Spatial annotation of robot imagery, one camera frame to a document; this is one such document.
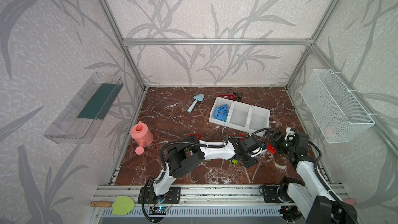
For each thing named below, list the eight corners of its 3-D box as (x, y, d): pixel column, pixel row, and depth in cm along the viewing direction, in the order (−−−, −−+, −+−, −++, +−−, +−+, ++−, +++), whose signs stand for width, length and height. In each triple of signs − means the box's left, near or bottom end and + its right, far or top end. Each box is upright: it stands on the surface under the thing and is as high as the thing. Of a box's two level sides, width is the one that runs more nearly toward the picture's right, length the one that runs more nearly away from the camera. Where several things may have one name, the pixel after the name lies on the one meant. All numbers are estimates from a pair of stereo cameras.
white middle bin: (225, 127, 100) (226, 121, 94) (231, 107, 111) (232, 100, 105) (244, 133, 97) (247, 127, 92) (249, 111, 108) (251, 105, 103)
